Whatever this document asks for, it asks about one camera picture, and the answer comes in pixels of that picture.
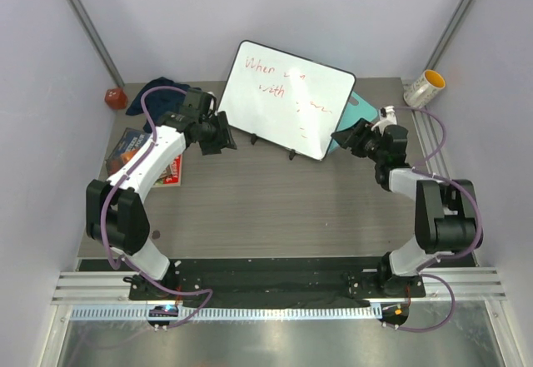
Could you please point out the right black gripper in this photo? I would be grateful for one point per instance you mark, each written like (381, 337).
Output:
(349, 136)

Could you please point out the blue nineteen eighty-four book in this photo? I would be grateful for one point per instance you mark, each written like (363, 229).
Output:
(131, 139)

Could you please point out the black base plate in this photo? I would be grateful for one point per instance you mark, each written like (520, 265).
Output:
(275, 282)

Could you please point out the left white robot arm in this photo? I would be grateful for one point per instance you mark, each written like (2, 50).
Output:
(115, 213)

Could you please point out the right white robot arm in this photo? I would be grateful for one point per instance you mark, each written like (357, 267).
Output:
(447, 223)

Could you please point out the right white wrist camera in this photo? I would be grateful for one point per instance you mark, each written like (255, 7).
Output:
(387, 117)

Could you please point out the white whiteboard with red writing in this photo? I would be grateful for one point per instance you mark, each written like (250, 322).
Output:
(290, 101)

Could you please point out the red paperback book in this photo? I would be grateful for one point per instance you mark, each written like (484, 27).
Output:
(172, 175)

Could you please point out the dark orange cover book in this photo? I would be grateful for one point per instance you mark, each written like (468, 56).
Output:
(117, 160)

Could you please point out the white mug yellow inside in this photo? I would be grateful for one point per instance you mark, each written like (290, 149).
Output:
(424, 89)

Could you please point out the dark blue t shirt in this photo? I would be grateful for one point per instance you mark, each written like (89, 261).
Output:
(161, 101)

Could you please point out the red cube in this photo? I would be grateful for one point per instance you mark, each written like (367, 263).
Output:
(116, 98)

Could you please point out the aluminium rail frame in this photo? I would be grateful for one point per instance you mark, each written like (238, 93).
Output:
(208, 222)

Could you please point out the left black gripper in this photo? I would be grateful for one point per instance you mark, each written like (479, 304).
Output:
(223, 140)

